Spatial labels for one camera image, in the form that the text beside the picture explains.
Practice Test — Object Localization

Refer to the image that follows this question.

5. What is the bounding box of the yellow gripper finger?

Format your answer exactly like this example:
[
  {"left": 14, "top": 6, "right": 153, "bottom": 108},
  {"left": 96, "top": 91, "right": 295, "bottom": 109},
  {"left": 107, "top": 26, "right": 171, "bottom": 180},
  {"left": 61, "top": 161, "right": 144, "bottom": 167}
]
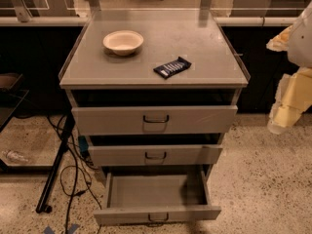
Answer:
[
  {"left": 267, "top": 67, "right": 312, "bottom": 135},
  {"left": 266, "top": 26, "right": 293, "bottom": 52}
]

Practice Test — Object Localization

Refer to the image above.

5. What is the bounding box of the grey bottom drawer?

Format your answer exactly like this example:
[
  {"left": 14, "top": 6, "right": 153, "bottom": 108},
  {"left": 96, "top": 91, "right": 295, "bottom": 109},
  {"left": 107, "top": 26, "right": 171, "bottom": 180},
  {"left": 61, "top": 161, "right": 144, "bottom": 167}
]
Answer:
[{"left": 94, "top": 167, "right": 221, "bottom": 226}]

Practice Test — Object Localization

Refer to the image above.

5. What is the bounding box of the grey drawer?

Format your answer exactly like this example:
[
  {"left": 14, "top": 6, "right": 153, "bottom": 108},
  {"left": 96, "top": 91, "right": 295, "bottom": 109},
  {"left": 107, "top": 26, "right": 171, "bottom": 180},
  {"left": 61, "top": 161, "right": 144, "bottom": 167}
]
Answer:
[
  {"left": 89, "top": 144, "right": 222, "bottom": 167},
  {"left": 72, "top": 105, "right": 237, "bottom": 136},
  {"left": 94, "top": 167, "right": 221, "bottom": 226}
]

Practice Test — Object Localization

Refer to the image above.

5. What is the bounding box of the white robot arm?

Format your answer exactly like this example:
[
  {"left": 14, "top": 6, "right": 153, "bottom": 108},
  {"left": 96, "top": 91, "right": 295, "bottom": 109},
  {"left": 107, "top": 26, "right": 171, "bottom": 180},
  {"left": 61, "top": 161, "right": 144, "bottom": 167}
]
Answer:
[{"left": 266, "top": 2, "right": 312, "bottom": 135}]

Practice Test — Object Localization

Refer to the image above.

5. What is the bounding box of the grey top drawer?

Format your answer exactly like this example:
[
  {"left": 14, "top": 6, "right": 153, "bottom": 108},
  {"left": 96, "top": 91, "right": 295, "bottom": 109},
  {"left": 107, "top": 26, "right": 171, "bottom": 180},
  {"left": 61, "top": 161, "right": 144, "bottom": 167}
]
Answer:
[{"left": 72, "top": 105, "right": 237, "bottom": 136}]

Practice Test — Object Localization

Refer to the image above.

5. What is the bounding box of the grey drawer cabinet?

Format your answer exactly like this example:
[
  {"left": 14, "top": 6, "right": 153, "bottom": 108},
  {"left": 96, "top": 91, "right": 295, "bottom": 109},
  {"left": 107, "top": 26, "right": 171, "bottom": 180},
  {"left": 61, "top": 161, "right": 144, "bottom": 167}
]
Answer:
[{"left": 60, "top": 10, "right": 249, "bottom": 175}]

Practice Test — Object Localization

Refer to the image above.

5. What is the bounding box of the grey middle drawer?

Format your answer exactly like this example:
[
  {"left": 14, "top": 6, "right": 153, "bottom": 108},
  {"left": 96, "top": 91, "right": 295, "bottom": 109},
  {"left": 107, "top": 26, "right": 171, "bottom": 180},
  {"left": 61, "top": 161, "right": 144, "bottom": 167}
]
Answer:
[{"left": 89, "top": 144, "right": 222, "bottom": 167}]

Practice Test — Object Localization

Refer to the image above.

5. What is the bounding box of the white paper bowl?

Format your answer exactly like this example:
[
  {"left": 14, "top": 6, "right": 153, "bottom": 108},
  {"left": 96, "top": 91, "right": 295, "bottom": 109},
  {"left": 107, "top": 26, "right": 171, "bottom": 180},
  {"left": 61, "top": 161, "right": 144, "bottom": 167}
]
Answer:
[{"left": 102, "top": 30, "right": 144, "bottom": 57}]

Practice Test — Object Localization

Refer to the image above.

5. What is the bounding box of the black tripod leg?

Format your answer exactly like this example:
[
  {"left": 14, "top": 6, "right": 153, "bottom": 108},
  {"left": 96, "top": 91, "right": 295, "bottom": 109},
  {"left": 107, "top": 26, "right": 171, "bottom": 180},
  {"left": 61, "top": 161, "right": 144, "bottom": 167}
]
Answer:
[{"left": 35, "top": 114, "right": 75, "bottom": 214}]

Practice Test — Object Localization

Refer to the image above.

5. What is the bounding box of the dark side table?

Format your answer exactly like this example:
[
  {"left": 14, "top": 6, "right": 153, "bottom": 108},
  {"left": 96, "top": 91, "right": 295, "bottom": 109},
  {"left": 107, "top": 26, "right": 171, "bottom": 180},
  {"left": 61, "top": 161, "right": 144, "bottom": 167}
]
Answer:
[{"left": 0, "top": 72, "right": 30, "bottom": 174}]

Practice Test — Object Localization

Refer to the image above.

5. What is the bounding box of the clear plastic bottle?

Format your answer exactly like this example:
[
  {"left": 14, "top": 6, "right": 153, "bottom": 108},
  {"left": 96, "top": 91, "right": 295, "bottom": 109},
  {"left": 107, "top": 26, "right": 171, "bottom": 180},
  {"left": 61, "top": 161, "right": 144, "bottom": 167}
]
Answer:
[{"left": 3, "top": 150, "right": 28, "bottom": 163}]

